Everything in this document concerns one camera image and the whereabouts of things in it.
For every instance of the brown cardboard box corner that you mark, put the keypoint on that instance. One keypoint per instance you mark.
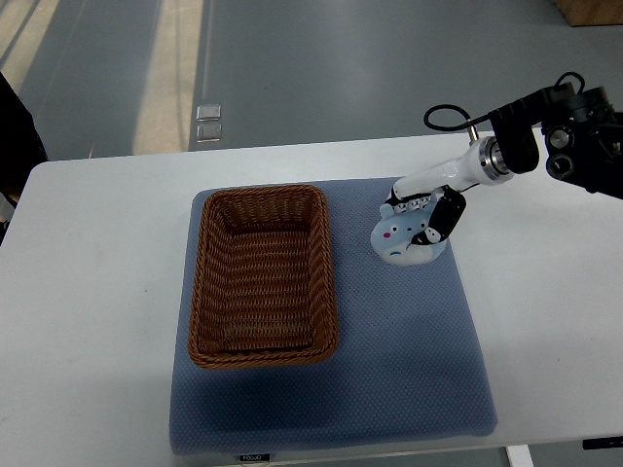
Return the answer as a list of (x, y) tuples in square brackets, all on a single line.
[(591, 12)]

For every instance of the dark object at left edge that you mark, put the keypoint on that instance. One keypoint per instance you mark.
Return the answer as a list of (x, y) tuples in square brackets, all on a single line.
[(21, 145)]

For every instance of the metal floor plate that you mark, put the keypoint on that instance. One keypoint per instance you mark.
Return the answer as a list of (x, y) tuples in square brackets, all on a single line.
[(208, 132), (208, 112)]

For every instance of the blue plush toy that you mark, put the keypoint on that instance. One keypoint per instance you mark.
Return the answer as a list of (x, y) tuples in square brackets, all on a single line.
[(404, 238)]

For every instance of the lower metal floor plate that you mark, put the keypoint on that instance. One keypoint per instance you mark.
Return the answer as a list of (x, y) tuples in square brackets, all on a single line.
[(208, 132)]

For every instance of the blue quilted mat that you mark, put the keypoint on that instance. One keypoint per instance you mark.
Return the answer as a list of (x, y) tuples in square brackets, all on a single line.
[(408, 367)]

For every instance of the white table leg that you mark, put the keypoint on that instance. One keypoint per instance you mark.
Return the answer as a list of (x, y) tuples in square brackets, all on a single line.
[(519, 456)]

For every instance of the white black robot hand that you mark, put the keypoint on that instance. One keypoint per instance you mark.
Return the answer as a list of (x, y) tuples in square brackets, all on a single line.
[(438, 182)]

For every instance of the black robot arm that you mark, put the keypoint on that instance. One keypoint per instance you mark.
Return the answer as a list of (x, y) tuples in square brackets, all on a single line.
[(581, 130)]

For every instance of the black table bracket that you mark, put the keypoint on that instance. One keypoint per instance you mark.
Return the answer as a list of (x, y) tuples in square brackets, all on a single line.
[(603, 443)]

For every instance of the brown wicker basket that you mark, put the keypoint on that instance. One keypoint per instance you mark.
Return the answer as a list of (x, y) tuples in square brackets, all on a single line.
[(264, 289)]

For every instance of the upper metal floor plate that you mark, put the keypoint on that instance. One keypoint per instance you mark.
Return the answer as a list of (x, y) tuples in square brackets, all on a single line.
[(208, 112)]

